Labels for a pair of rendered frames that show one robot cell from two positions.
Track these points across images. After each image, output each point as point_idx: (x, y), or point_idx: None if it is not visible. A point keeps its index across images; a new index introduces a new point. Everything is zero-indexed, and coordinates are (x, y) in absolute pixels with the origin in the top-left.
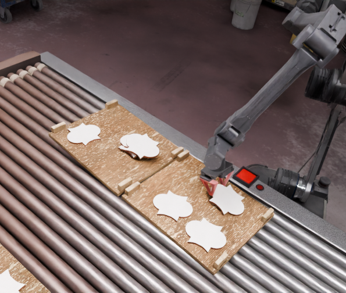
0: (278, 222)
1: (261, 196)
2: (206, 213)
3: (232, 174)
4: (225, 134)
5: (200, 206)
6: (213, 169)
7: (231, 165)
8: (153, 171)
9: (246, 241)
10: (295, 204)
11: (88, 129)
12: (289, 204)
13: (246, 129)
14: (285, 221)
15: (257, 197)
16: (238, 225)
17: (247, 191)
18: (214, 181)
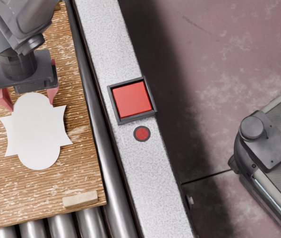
0: (109, 219)
1: (127, 153)
2: None
3: (114, 82)
4: None
5: None
6: None
7: (46, 78)
8: None
9: (4, 225)
10: (176, 203)
11: None
12: (165, 199)
13: (18, 34)
14: (119, 227)
15: (118, 150)
16: (16, 188)
17: (112, 130)
18: None
